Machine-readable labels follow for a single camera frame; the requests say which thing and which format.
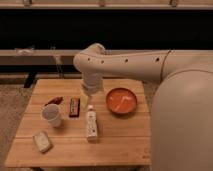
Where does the wooden table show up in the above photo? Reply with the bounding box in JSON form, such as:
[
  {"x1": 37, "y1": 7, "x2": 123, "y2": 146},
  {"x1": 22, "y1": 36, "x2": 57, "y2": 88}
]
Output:
[{"x1": 5, "y1": 79, "x2": 151, "y2": 167}]

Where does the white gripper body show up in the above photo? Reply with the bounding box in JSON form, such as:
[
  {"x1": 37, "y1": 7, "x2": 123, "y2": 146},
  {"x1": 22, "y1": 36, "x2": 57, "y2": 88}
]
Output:
[{"x1": 81, "y1": 73, "x2": 103, "y2": 96}]

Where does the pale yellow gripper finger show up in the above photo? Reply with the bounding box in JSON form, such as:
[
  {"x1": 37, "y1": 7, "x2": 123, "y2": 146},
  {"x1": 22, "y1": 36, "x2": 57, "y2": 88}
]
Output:
[{"x1": 81, "y1": 93, "x2": 91, "y2": 108}]

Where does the white ceramic cup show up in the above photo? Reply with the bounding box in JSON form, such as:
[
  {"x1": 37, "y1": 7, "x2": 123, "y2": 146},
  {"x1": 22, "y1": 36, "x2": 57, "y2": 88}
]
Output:
[{"x1": 41, "y1": 104, "x2": 62, "y2": 128}]

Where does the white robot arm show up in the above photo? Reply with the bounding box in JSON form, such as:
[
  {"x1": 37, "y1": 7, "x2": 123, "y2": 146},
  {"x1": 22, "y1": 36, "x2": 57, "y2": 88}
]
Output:
[{"x1": 73, "y1": 43, "x2": 213, "y2": 171}]

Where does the orange bowl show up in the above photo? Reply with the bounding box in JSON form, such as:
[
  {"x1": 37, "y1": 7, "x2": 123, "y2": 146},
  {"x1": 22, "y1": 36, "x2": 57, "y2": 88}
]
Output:
[{"x1": 106, "y1": 87, "x2": 137, "y2": 115}]

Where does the white rectangular sponge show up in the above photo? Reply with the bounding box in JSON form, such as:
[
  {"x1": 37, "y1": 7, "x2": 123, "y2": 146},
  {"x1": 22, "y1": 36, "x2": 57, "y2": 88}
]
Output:
[{"x1": 33, "y1": 131, "x2": 53, "y2": 153}]

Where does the white plastic bottle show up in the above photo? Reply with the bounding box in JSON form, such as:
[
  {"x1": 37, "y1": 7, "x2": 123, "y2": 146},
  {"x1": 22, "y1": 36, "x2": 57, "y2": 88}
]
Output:
[{"x1": 86, "y1": 105, "x2": 98, "y2": 142}]

